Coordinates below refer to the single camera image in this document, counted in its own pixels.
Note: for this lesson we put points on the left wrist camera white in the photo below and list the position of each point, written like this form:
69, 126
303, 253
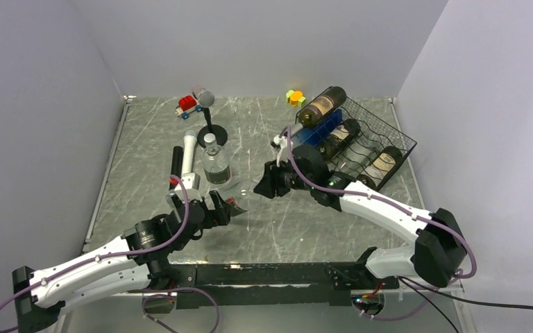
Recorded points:
185, 189

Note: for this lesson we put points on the dark wine bottle black neck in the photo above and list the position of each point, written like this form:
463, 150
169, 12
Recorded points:
339, 139

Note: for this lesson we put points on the clear round bottle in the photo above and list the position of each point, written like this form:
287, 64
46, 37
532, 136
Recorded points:
240, 189
215, 161

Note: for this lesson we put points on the black wire wine rack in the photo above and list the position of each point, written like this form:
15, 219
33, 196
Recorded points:
375, 130

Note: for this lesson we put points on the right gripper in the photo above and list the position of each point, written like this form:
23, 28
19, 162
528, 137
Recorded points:
271, 180

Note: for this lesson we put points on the clear round bottle front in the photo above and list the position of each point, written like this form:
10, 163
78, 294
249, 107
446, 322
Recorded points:
240, 189

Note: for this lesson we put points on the clear glass bottle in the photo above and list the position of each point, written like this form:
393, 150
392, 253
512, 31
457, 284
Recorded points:
357, 157

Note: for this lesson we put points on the yellow green toy block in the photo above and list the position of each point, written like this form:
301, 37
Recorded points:
295, 98

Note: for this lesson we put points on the red toy block car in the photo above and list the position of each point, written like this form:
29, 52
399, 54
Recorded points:
186, 106

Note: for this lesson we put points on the dark green wine bottle front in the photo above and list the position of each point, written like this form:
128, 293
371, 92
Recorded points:
373, 175

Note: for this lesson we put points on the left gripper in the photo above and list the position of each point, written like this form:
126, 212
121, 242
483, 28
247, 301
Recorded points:
220, 216

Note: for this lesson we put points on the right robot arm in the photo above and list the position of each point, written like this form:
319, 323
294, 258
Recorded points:
435, 246

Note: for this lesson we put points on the black base bar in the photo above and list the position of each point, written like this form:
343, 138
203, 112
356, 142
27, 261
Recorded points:
269, 284

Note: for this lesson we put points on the dark wine bottle silver neck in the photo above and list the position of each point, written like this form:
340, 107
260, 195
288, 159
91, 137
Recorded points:
318, 109

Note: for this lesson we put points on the blue square glass bottle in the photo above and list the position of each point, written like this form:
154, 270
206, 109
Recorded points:
316, 135

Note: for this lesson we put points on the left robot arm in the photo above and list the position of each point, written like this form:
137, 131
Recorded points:
137, 259

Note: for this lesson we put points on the glitter microphone on stand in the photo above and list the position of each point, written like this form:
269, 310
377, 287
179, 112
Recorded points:
204, 97

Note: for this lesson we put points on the black white handheld microphone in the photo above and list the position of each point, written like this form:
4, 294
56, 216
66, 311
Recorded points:
182, 156

